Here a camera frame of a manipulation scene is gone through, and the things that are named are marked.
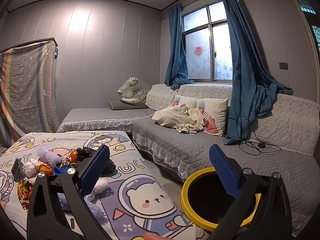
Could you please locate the black plastic bag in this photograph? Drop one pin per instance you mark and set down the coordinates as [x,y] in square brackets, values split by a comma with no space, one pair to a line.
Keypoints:
[85,153]
[110,166]

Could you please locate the short blue curtain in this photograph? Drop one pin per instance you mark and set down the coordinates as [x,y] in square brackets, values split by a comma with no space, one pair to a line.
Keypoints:
[176,55]

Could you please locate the small grey packet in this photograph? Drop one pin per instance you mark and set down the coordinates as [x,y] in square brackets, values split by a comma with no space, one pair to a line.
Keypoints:
[17,168]

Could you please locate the white foam net sleeve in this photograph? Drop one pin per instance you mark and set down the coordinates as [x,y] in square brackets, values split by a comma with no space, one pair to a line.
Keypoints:
[48,156]

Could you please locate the frosted glass window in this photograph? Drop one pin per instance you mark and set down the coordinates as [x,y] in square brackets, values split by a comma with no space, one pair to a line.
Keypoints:
[200,55]

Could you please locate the patterned glass door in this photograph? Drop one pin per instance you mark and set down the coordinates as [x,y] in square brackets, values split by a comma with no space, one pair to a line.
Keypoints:
[306,5]

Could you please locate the grey chaise with lace trim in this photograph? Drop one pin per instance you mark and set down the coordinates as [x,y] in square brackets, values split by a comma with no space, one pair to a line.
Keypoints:
[100,115]

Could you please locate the cream cloth bundle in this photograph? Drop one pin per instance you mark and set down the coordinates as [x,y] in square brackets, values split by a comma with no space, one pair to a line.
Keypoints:
[172,116]

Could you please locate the dark wall switch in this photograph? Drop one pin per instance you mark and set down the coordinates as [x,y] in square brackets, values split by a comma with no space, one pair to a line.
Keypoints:
[283,65]

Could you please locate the white tissue wad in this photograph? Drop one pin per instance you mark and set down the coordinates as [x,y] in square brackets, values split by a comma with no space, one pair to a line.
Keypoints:
[98,187]
[31,169]

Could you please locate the cartoon printed blanket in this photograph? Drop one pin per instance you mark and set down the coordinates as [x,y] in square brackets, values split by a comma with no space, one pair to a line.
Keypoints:
[130,180]

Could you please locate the colourful snack wrapper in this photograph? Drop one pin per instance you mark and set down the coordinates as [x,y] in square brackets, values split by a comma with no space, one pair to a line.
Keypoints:
[23,192]

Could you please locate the white tiger plush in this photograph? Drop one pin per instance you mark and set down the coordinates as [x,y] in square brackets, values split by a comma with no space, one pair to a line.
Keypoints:
[135,92]

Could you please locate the red window sticker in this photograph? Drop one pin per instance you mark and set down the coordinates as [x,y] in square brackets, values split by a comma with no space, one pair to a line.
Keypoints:
[198,50]

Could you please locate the large baby print pillow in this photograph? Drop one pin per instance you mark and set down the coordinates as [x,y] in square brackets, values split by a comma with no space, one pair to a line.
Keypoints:
[215,110]

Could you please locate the person's right hand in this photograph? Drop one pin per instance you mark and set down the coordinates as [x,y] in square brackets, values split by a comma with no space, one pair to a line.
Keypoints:
[153,237]

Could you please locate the small baby print pillow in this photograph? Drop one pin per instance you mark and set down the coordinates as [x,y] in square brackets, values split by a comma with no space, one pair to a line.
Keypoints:
[187,101]

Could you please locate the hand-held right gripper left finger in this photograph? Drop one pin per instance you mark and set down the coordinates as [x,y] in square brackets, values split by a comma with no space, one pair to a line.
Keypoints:
[93,170]

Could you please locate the grey bolster pillow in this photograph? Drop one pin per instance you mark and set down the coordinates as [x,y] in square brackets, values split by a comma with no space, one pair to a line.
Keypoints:
[117,105]

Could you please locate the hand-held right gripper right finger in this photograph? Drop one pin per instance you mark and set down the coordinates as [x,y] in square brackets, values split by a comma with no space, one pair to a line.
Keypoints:
[223,170]

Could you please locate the long blue curtain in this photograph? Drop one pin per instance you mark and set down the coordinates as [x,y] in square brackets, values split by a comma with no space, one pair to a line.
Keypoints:
[245,80]

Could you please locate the yellow rimmed trash bin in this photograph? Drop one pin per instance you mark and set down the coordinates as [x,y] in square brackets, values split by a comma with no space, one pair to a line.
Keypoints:
[185,195]

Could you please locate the striped patterned hanging cloth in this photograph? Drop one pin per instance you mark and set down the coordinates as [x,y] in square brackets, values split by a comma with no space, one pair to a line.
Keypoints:
[25,85]

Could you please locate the lavender knitted cloth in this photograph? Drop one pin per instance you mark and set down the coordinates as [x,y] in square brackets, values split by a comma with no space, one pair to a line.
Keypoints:
[96,208]

